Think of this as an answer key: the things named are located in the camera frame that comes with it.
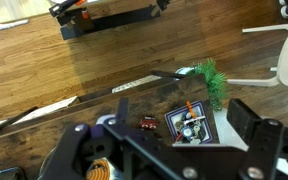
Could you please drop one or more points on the small blue tape piece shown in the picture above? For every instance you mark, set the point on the small blue tape piece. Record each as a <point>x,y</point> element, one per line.
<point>8,170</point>

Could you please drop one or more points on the square blue patterned tray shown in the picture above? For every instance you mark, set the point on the square blue patterned tray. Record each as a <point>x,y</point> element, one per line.
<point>171,120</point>

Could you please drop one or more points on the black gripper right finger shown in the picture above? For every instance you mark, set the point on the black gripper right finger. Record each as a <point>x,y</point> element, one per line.
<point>264,140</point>

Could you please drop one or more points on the white silver pocket tool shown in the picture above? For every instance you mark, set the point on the white silver pocket tool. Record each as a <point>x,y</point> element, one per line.
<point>194,119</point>

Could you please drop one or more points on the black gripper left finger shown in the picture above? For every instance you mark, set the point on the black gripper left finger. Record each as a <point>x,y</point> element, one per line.
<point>84,146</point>

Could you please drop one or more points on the silver key bunch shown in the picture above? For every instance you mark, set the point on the silver key bunch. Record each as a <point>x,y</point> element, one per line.
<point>188,131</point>

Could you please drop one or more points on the white rug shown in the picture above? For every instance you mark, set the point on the white rug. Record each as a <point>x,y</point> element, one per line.
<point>4,13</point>

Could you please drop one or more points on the black orange folding workbench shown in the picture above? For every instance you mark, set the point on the black orange folding workbench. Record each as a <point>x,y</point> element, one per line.
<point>84,25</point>

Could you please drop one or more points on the red twin lens bike light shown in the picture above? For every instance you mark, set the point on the red twin lens bike light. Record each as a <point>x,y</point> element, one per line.
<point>149,122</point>

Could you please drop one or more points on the pale round pot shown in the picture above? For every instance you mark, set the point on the pale round pot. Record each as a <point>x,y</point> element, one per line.
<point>183,71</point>

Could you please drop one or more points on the orange spiral coaster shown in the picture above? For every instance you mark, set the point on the orange spiral coaster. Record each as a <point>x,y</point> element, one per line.
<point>99,170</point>

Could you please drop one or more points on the green artificial plant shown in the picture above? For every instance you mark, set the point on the green artificial plant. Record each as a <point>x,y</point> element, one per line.
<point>214,83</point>

